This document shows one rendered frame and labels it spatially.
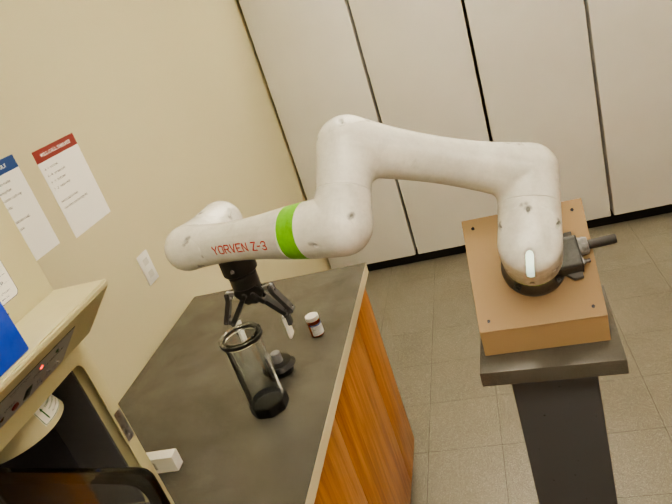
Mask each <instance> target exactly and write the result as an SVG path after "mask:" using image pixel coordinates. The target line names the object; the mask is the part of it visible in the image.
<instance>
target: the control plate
mask: <svg viewBox="0 0 672 504"><path fill-rule="evenodd" d="M74 328H75V326H74V327H73V328H72V329H71V330H70V331H69V332H68V333H67V334H66V336H65V337H64V338H63V339H62V340H61V341H60V342H59V343H58V344H57V345H56V346H55V347H54V348H53V349H52V350H51V351H50V352H49V353H48V354H47V355H46V356H45V357H44V358H43V359H42V360H41V361H40V362H39V363H38V364H37V365H36V366H35V367H34V368H33V369H32V370H31V371H30V372H29V373H28V374H27V376H26V377H25V378H24V379H23V380H22V381H21V382H20V383H19V384H18V385H17V386H16V387H15V388H14V389H13V390H12V391H11V392H10V393H9V394H8V395H7V396H6V397H5V398H4V399H3V400H2V401H1V402H0V420H1V419H2V418H3V417H4V420H3V421H2V422H1V423H0V428H1V427H2V426H3V425H4V424H5V423H6V422H7V421H8V420H9V418H10V417H11V416H12V415H13V414H14V413H15V412H16V411H17V410H18V409H19V408H20V407H21V405H22V404H23V403H24V402H25V401H26V400H27V399H28V398H29V397H30V396H31V395H32V394H33V392H34V391H35V390H36V389H37V388H38V387H39V386H40V385H41V384H42V383H43V382H44V381H45V379H46V378H47V377H48V376H49V375H50V374H51V373H52V372H53V371H54V370H55V369H56V368H57V366H58V365H59V364H60V363H61V362H62V361H63V359H64V356H65V353H66V350H67V348H68V345H69V342H70V339H71V337H72V334H73V331H74ZM58 348H59V351H58V352H57V353H56V354H55V352H56V350H57V349H58ZM57 359H58V361H60V362H59V363H56V364H55V361H56V360H57ZM42 364H44V366H43V368H42V369H41V370H39V369H40V367H41V365H42ZM48 368H50V370H51V372H50V373H49V372H47V373H46V371H47V370H48ZM40 377H41V379H42V382H38V383H37V381H38V379H39V378H40ZM32 384H33V386H32V389H31V392H30V395H29V396H28V397H27V398H26V399H25V400H24V401H23V399H24V396H25V393H26V390H27V389H28V388H29V387H30V386H31V385H32ZM16 402H19V406H18V407H17V409H16V410H15V411H12V408H13V406H14V405H15V403H16Z"/></svg>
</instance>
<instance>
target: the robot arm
mask: <svg viewBox="0 0 672 504"><path fill-rule="evenodd" d="M378 178H383V179H400V180H412V181H421V182H429V183H437V184H443V185H450V186H455V187H461V188H466V189H471V190H475V191H480V192H484V193H488V194H492V195H494V196H495V197H496V199H497V215H498V233H497V248H498V252H499V256H500V259H501V272H502V275H503V278H504V280H505V281H506V283H507V284H508V285H509V286H510V287H511V288H512V289H513V290H514V291H516V292H517V293H520V294H522V295H525V296H531V297H537V296H543V295H546V294H548V293H550V292H552V291H554V290H555V289H556V288H557V287H558V286H559V285H560V284H561V283H562V281H563V279H564V277H565V276H567V277H569V278H571V279H573V280H575V281H576V280H579V279H584V275H583V272H584V267H585V264H586V263H589V262H591V259H590V258H588V259H585V258H584V259H583V255H587V254H589V253H590V249H593V248H597V247H602V246H606V245H610V244H615V243H617V238H616V235H615V234H610V235H606V236H602V237H597V238H593V239H589V240H587V238H586V237H580V238H578V237H577V238H576V235H572V234H571V231H569V232H565V233H563V229H562V208H561V188H560V169H559V163H558V161H557V159H556V157H555V155H554V154H553V153H552V151H550V150H549V149H548V148H547V147H545V146H543V145H541V144H538V143H531V142H487V141H474V140H465V139H456V138H449V137H442V136H436V135H430V134H425V133H420V132H415V131H410V130H405V129H401V128H397V127H393V126H389V125H385V124H381V123H378V122H375V121H372V120H368V119H365V118H362V117H358V116H355V115H349V114H346V115H339V116H336V117H334V118H332V119H330V120H329V121H328V122H326V123H325V124H324V126H323V127H322V128H321V130H320V132H319V134H318V136H317V140H316V190H315V197H314V199H311V200H307V201H303V202H299V203H295V204H292V205H288V206H285V207H281V208H278V209H275V210H272V211H269V212H266V213H262V214H259V215H256V216H252V217H248V218H244V219H243V217H242V214H241V212H240V211H239V209H238V208H237V207H236V206H235V205H233V204H231V203H229V202H226V201H215V202H212V203H210V204H208V205H207V206H206V207H205V208H204V209H203V210H202V211H200V212H199V213H198V214H197V215H196V216H194V217H193V218H192V219H191V220H189V221H188V222H186V223H184V224H182V225H181V226H179V227H177V228H175V229H174V230H172V231H171V232H170V233H169V235H168V236H167V238H166V240H165V245H164V251H165V255H166V258H167V260H168V261H169V262H170V263H171V264H172V265H173V266H174V267H175V268H177V269H180V270H183V271H193V270H197V269H200V268H203V267H207V266H211V265H216V264H219V267H220V269H221V271H222V274H223V276H224V278H226V279H229V282H230V284H231V286H232V289H233V290H234V291H230V290H227V291H226V293H225V295H224V298H225V302H226V303H225V315H224V325H231V326H232V327H234V326H236V325H239V324H242V322H241V320H238V318H239V316H240V313H241V311H242V308H243V306H244V304H247V305H250V304H256V303H258V302H260V303H262V304H266V305H267V306H269V307H270V308H272V309H274V310H275V311H277V312H278V313H280V314H282V317H281V318H282V321H283V323H284V326H285V328H286V331H287V333H288V336H289V338H290V339H292V337H293V335H294V330H293V327H292V324H293V319H292V317H291V314H290V313H293V311H294V309H295V305H294V304H292V303H291V302H290V301H289V300H288V299H287V298H286V297H285V296H284V295H283V294H282V293H281V292H280V291H279V290H278V289H277V288H276V286H275V285H274V283H273V282H272V281H270V282H269V284H266V285H263V284H262V283H261V282H260V278H259V276H258V273H257V271H256V267H257V262H256V259H280V260H296V259H322V258H335V257H345V256H351V255H353V254H356V253H358V252H359V251H361V250H362V249H363V248H364V247H365V246H366V245H367V244H368V242H369V240H370V238H371V236H372V233H373V210H372V196H371V190H372V183H373V181H374V180H376V179H378ZM264 290H266V291H267V292H268V293H270V294H271V295H272V296H273V297H274V298H275V299H276V300H277V301H276V300H274V299H273V298H271V297H270V296H269V295H268V294H267V293H265V292H264ZM234 296H235V297H236V298H237V299H239V300H240V302H239V304H238V307H237V309H236V312H235V314H234V317H233V319H232V318H231V312H232V301H233V298H234ZM262 296H263V297H264V299H263V298H262ZM237 320H238V322H237Z"/></svg>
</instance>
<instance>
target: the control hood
mask: <svg viewBox="0 0 672 504"><path fill-rule="evenodd" d="M107 286H108V284H107V280H105V279H102V280H98V281H93V282H88V283H84V284H79V285H75V286H70V287H66V288H61V289H57V290H53V291H52V292H51V293H50V294H49V295H48V296H47V297H45V298H44V299H43V300H42V301H41V302H40V303H39V304H37V305H36V306H35V307H34V308H33V309H32V310H31V311H30V312H28V313H27V314H26V315H25V316H24V317H23V318H22V319H20V320H19V321H18V322H17V323H16V324H15V326H16V328H17V329H18V331H19V333H20V334H21V336H22V337H23V339H24V341H25V342H26V344H27V346H28V347H29V349H28V351H27V352H26V353H25V354H24V355H23V356H22V357H21V358H20V359H19V360H17V361H16V362H15V363H14V364H13V365H12V366H11V367H10V368H9V369H8V370H7V371H6V372H5V373H4V374H3V375H2V376H1V377H0V402H1V401H2V400H3V399H4V398H5V397H6V396H7V395H8V394H9V393H10V392H11V391H12V390H13V389H14V388H15V387H16V386H17V385H18V384H19V383H20V382H21V381H22V380H23V379H24V378H25V377H26V376H27V374H28V373H29V372H30V371H31V370H32V369H33V368H34V367H35V366H36V365H37V364H38V363H39V362H40V361H41V360H42V359H43V358H44V357H45V356H46V355H47V354H48V353H49V352H50V351H51V350H52V349H53V348H54V347H55V346H56V345H57V344H58V343H59V342H60V341H61V340H62V339H63V338H64V337H65V336H66V334H67V333H68V332H69V331H70V330H71V329H72V328H73V327H74V326H75V328H74V331H73V334H72V337H71V339H70V342H69V345H68V348H67V350H66V353H65V356H64V359H63V361H64V360H65V359H66V358H67V357H68V355H69V354H70V353H71V352H72V351H73V350H74V349H75V348H76V347H77V346H78V345H79V343H80V342H81V341H82V340H83V339H84V338H85V337H86V336H87V335H88V334H89V333H90V330H91V328H92V325H93V323H94V320H95V317H96V315H97V312H98V309H99V307H100V304H101V302H102V299H103V296H104V294H105V291H106V288H107ZM63 361H62V362H63ZM62 362H61V363H62ZM61 363H60V364H61ZM60 364H59V365H60ZM59 365H58V366H59ZM58 366H57V367H58Z"/></svg>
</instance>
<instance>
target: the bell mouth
mask: <svg viewBox="0 0 672 504"><path fill-rule="evenodd" d="M63 410H64V405H63V402H62V401H61V400H60V399H58V398H57V397H55V396H53V395H52V394H51V395H50V396H49V397H48V398H47V400H46V401H45V402H44V403H43V404H42V405H41V406H40V407H39V409H38V410H37V411H36V412H35V413H34V414H33V415H32V417H31V418H30V419H29V420H28V421H27V422H26V423H25V425H24V426H23V427H22V428H21V429H20V430H19V431H18V432H17V434H16V435H15V436H14V437H13V438H12V439H11V440H10V442H9V443H8V444H7V445H6V446H5V447H4V448H3V450H2V451H1V452H0V464H2V463H4V462H7V461H9V460H11V459H13V458H15V457H17V456H18V455H20V454H22V453H23V452H25V451H26V450H28V449H29V448H31V447H32V446H34V445H35V444H36V443H38V442H39V441H40V440H41V439H42V438H43V437H45V436H46V435H47V434H48V433H49V432H50V431H51V430H52V429H53V427H54V426H55V425H56V424H57V422H58V421H59V419H60V417H61V415H62V413H63Z"/></svg>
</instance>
